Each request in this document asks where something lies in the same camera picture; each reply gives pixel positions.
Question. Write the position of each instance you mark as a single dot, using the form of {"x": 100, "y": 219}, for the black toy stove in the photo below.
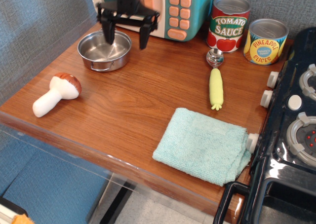
{"x": 282, "y": 188}

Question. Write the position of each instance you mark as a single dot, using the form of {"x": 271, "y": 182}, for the plush mushroom toy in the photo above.
{"x": 62, "y": 86}

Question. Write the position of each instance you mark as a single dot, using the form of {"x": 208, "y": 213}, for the light blue folded cloth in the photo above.
{"x": 204, "y": 147}

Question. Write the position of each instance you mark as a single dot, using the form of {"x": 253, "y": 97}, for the black basket with orange item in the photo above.
{"x": 11, "y": 213}

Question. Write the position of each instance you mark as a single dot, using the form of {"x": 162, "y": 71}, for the scoop with yellow handle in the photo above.
{"x": 215, "y": 58}

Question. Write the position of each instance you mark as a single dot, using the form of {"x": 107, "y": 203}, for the tomato sauce can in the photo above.
{"x": 227, "y": 23}

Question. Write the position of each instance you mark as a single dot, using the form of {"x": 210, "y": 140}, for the small steel pot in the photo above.
{"x": 100, "y": 56}

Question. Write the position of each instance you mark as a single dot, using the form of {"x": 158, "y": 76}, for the toy microwave teal and cream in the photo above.
{"x": 178, "y": 20}

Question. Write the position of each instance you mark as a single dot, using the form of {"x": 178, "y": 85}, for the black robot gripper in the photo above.
{"x": 126, "y": 12}

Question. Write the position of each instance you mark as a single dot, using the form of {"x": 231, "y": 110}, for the pineapple slices can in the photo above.
{"x": 265, "y": 41}

